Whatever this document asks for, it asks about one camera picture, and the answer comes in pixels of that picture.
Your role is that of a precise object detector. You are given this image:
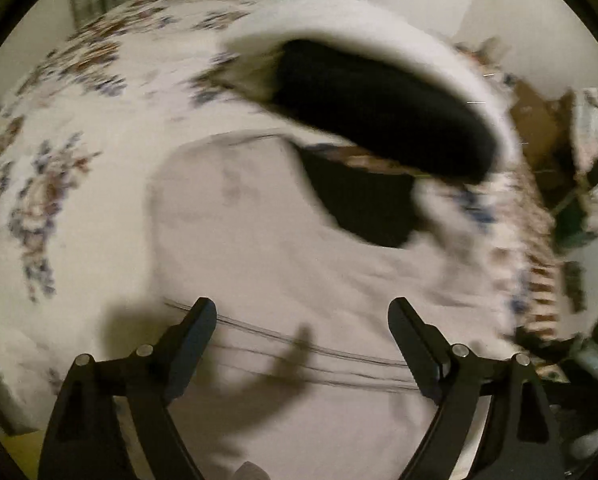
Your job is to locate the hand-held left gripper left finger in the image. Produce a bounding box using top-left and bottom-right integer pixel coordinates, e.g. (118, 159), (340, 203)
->
(38, 297), (218, 480)

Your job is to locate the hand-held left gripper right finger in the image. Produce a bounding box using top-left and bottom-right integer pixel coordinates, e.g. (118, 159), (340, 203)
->
(387, 297), (566, 480)

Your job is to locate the white garment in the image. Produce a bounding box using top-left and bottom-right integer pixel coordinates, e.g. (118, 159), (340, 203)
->
(145, 130), (512, 480)

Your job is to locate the floral bed sheet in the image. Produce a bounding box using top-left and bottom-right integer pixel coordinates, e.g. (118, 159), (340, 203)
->
(0, 0), (572, 461)

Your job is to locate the black folded cloth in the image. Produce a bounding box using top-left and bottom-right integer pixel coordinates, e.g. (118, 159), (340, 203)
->
(271, 39), (498, 184)

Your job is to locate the brown cardboard box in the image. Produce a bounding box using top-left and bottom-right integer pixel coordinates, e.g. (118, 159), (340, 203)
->
(508, 77), (576, 172)

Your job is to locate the patterned cloth pile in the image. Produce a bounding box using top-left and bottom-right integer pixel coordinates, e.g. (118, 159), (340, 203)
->
(570, 87), (598, 235)

